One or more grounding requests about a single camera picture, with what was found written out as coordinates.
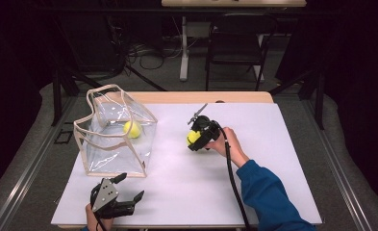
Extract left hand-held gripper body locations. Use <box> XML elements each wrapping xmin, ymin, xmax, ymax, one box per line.
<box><xmin>89</xmin><ymin>177</ymin><xmax>137</xmax><ymax>220</ymax></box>

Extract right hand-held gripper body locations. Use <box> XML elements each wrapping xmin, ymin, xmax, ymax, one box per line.
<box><xmin>187</xmin><ymin>103</ymin><xmax>222</xmax><ymax>145</ymax></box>

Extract yellow tennis ball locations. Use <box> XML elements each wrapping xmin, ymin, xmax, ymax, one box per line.
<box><xmin>123</xmin><ymin>120</ymin><xmax>143</xmax><ymax>140</ymax></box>
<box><xmin>186</xmin><ymin>129</ymin><xmax>203</xmax><ymax>146</ymax></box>

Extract transparent bag with beige trim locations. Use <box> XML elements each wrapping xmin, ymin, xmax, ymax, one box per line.
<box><xmin>73</xmin><ymin>84</ymin><xmax>159</xmax><ymax>178</ymax></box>

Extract person's left hand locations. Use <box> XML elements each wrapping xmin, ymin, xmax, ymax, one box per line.
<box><xmin>85</xmin><ymin>203</ymin><xmax>114</xmax><ymax>231</ymax></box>

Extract person's right hand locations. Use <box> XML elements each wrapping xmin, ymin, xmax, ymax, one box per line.
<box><xmin>205</xmin><ymin>126</ymin><xmax>250</xmax><ymax>168</ymax></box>

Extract white table mat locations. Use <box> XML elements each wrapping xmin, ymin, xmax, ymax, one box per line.
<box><xmin>50</xmin><ymin>102</ymin><xmax>323</xmax><ymax>227</ymax></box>

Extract black chair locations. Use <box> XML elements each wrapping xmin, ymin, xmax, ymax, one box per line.
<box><xmin>205</xmin><ymin>13</ymin><xmax>279</xmax><ymax>92</ymax></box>

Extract black metal stand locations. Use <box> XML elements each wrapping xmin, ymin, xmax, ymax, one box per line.
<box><xmin>48</xmin><ymin>15</ymin><xmax>82</xmax><ymax>127</ymax></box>
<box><xmin>268</xmin><ymin>62</ymin><xmax>326</xmax><ymax>131</ymax></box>

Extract white background desk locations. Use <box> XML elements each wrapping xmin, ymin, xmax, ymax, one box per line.
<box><xmin>161</xmin><ymin>0</ymin><xmax>307</xmax><ymax>82</ymax></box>

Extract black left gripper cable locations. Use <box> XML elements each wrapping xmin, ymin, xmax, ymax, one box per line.
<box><xmin>94</xmin><ymin>217</ymin><xmax>110</xmax><ymax>231</ymax></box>

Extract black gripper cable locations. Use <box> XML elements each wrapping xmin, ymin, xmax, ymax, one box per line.
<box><xmin>213</xmin><ymin>120</ymin><xmax>252</xmax><ymax>231</ymax></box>
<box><xmin>94</xmin><ymin>217</ymin><xmax>110</xmax><ymax>231</ymax></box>

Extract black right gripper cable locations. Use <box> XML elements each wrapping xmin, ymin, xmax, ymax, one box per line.
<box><xmin>213</xmin><ymin>120</ymin><xmax>252</xmax><ymax>231</ymax></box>

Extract small black floor frame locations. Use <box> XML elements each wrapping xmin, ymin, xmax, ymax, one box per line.
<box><xmin>54</xmin><ymin>129</ymin><xmax>74</xmax><ymax>144</ymax></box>

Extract cables on floor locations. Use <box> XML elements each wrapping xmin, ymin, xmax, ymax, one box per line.
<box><xmin>125</xmin><ymin>39</ymin><xmax>182</xmax><ymax>71</ymax></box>

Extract metal floor rail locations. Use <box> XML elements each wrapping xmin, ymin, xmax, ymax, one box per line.
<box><xmin>300</xmin><ymin>95</ymin><xmax>375</xmax><ymax>231</ymax></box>
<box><xmin>0</xmin><ymin>95</ymin><xmax>79</xmax><ymax>231</ymax></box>

